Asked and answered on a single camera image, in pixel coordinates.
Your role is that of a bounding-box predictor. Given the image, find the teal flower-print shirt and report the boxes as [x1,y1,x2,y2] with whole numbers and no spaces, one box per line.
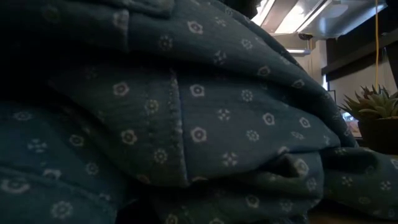
[0,0,398,224]

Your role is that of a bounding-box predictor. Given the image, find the long ceiling light tube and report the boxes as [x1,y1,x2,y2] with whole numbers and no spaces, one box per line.
[285,47,312,57]

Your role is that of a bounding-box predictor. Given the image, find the potted succulent plant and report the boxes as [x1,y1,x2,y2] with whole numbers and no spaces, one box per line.
[337,84,398,156]

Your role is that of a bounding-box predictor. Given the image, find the yellow cable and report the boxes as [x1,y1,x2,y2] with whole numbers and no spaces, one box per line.
[374,0,381,91]

